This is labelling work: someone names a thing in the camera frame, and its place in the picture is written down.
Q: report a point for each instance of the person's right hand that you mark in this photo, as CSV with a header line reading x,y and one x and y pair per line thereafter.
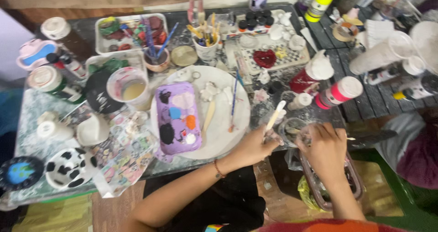
x,y
326,150

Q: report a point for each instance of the person's left hand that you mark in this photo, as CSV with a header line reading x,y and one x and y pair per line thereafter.
x,y
251,146

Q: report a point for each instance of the person's left fingers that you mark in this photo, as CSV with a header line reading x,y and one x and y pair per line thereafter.
x,y
273,138

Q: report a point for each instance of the person's right fingers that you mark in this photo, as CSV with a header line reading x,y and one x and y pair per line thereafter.
x,y
313,133

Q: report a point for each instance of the clear glass cup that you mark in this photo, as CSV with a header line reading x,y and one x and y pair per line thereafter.
x,y
290,129

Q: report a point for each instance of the white stirring stick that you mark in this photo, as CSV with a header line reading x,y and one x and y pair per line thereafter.
x,y
275,115

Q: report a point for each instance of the small white bottle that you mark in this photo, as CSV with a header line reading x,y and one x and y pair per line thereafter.
x,y
299,101

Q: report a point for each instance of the pale pink flower piece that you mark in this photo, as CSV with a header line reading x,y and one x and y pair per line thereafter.
x,y
261,96

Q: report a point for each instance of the pink paint bottle white cap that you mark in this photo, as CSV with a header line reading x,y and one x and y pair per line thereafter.
x,y
337,92

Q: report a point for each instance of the small black cap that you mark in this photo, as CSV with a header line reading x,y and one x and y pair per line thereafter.
x,y
275,87

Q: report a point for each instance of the large white round plate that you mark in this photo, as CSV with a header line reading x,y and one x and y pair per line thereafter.
x,y
219,136

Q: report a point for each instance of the thin blue paintbrush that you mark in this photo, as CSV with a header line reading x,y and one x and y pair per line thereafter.
x,y
234,100

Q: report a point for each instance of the red paint bottle white cap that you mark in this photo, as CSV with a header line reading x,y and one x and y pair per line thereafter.
x,y
308,78

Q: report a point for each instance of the yellow plastic bag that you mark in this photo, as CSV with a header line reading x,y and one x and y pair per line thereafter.
x,y
306,194

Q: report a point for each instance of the small white figurine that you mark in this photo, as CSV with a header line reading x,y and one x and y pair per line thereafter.
x,y
264,77

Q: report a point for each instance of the brown plastic basket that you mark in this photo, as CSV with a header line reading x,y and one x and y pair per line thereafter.
x,y
354,180

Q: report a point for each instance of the wooden modelling tool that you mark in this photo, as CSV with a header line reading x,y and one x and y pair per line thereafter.
x,y
208,115

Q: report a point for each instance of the checkered tray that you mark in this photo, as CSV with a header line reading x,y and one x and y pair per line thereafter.
x,y
291,59

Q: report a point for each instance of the white clay flower piece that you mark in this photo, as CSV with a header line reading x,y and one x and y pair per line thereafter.
x,y
209,91

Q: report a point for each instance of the red heart piece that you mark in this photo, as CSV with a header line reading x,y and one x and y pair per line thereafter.
x,y
265,58

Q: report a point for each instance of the person's black trousers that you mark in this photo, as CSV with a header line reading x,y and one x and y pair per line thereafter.
x,y
219,204

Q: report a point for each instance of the person's red orange shirt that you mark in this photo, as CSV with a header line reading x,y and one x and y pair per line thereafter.
x,y
325,226

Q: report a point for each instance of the purple paint palette tray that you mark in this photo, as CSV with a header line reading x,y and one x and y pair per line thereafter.
x,y
178,119

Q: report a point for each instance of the white bottle with dark label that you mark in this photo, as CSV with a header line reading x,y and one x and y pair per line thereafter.
x,y
393,73

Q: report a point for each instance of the stack of clear plastic cups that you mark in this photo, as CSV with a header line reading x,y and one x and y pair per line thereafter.
x,y
379,54

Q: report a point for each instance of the roll of tape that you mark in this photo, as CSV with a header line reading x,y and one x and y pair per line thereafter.
x,y
344,33

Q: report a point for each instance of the group of white plaster figurines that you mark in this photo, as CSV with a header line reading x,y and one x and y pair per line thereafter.
x,y
285,32

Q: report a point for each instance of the white keyring piece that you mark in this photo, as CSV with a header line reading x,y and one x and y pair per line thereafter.
x,y
184,75

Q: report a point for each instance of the white cup with print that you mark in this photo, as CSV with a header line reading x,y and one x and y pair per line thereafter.
x,y
206,52

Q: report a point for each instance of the white bottle with yellow tip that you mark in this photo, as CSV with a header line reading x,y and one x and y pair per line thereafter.
x,y
419,90

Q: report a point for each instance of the stack of white paper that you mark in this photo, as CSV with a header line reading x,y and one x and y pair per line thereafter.
x,y
378,33

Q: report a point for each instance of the set of small paint pots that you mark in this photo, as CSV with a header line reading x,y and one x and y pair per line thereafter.
x,y
256,20

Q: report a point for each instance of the round beige lid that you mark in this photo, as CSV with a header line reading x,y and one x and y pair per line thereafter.
x,y
184,56

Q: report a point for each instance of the pink and yellow figurine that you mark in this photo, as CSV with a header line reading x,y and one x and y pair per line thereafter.
x,y
352,16

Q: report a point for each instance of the yellow paint bottle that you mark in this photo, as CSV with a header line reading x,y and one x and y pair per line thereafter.
x,y
320,4

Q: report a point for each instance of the brown ceramic brush cup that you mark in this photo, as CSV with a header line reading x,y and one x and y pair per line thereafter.
x,y
158,65

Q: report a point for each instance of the long blue paintbrush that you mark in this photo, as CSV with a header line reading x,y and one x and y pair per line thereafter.
x,y
167,39

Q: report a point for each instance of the big white plate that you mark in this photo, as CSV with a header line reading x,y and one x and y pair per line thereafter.
x,y
427,44

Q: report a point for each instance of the colourful sticker sheet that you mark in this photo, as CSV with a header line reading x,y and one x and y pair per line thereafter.
x,y
126,156

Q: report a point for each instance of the pair of pink tubes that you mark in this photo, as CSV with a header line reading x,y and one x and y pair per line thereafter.
x,y
195,11

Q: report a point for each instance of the clear plastic cup of water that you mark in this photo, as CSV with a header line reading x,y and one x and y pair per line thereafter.
x,y
131,88

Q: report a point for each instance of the purple paintbrush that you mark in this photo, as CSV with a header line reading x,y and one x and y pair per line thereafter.
x,y
149,37

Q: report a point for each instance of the black round lid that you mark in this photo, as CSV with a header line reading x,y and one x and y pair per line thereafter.
x,y
101,95

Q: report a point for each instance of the white tray with green paint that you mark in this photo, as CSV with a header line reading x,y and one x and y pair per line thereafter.
x,y
109,63

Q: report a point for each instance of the white heart-shaped bowl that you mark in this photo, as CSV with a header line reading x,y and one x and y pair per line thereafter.
x,y
92,131

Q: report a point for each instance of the white tray with red pieces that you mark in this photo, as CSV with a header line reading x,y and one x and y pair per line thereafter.
x,y
116,40

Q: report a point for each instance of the black and white spotted bowl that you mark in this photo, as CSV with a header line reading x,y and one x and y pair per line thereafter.
x,y
68,170

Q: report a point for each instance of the small bottle with black cap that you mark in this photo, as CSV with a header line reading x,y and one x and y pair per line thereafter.
x,y
70,65

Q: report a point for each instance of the plain white mug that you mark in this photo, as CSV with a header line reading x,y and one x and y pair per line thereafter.
x,y
53,129

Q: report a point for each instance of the green jar with white lid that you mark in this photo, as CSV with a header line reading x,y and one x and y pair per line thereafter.
x,y
51,83

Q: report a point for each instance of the brown jar with white lid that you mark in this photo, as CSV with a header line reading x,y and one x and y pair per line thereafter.
x,y
65,37

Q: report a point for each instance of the pink and blue ceramic piece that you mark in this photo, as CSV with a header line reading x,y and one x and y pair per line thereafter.
x,y
36,54

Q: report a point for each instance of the black dish with blue globe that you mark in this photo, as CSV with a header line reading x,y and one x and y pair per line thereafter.
x,y
20,174

